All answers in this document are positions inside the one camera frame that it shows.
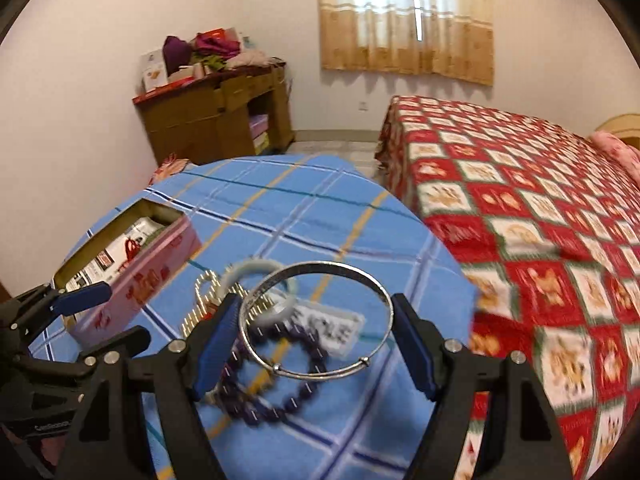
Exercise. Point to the clothes pile on desk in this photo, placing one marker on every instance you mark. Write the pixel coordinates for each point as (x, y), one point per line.
(215, 50)

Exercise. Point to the pale green jade bangle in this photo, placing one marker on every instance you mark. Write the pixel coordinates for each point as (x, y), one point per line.
(275, 305)

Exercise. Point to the printed paper in tin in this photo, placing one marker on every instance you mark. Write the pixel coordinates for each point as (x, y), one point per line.
(115, 257)

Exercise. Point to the blue plaid tablecloth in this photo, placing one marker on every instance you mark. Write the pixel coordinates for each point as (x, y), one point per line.
(303, 208)

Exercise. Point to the beige window curtain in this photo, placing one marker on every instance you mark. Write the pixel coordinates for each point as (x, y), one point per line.
(449, 38)

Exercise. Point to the red patterned bed quilt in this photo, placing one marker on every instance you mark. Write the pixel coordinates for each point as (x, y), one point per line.
(546, 226)

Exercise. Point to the cream wooden headboard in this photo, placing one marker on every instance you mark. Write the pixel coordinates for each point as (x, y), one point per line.
(626, 127)

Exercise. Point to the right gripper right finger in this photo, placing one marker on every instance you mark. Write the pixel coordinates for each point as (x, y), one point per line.
(418, 341)

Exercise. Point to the pink metal tin box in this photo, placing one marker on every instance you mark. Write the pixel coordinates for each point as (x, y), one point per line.
(140, 281)

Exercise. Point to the brown wooden desk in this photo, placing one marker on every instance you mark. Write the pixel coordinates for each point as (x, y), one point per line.
(229, 114)

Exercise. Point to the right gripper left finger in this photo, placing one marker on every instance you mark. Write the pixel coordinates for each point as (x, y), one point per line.
(220, 334)

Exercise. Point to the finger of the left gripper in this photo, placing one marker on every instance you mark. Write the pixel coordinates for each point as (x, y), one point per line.
(69, 303)

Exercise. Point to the pink floral pillow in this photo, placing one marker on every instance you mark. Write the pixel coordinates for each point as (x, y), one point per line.
(616, 149)

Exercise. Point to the clothes pile on floor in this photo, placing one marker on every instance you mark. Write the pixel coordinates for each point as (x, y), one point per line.
(169, 167)

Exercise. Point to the white cardboard box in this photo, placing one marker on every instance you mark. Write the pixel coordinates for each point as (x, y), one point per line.
(153, 70)

